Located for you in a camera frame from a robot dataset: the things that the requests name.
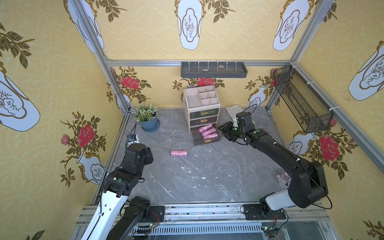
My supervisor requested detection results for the pink trash bag roll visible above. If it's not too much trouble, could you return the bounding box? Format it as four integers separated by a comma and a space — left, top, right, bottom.
202, 127, 217, 137
198, 124, 213, 133
203, 133, 219, 140
171, 150, 188, 157

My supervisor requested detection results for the beige drawer organizer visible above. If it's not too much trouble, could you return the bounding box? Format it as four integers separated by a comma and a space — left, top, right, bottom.
183, 86, 221, 146

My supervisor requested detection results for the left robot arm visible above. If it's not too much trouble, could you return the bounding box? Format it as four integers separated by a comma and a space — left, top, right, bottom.
82, 144, 154, 240

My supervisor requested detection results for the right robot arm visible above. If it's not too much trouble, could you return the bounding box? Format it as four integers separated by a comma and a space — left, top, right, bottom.
219, 122, 329, 214

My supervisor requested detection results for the grey work glove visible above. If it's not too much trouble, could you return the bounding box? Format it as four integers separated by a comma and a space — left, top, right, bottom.
226, 105, 243, 121

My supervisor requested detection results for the potted green plant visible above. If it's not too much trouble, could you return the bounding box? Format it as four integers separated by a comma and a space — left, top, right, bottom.
134, 103, 160, 133

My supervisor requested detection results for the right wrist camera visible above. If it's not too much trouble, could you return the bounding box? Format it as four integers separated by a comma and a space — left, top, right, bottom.
236, 112, 255, 133

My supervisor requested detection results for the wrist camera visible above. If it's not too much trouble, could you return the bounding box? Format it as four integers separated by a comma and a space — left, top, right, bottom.
125, 134, 140, 148
236, 112, 255, 133

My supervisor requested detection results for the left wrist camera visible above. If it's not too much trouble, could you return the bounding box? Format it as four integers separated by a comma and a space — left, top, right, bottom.
125, 134, 140, 148

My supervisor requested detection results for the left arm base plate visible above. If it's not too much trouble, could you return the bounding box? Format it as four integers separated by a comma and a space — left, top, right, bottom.
143, 206, 165, 223

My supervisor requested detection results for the grey wall shelf tray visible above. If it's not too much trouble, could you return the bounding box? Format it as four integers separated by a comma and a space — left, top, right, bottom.
181, 61, 248, 79

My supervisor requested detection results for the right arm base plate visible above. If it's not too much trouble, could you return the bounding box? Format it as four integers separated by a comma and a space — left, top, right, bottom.
242, 204, 287, 221

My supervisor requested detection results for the black wire mesh basket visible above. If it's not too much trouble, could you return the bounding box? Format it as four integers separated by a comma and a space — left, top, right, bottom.
272, 66, 333, 133

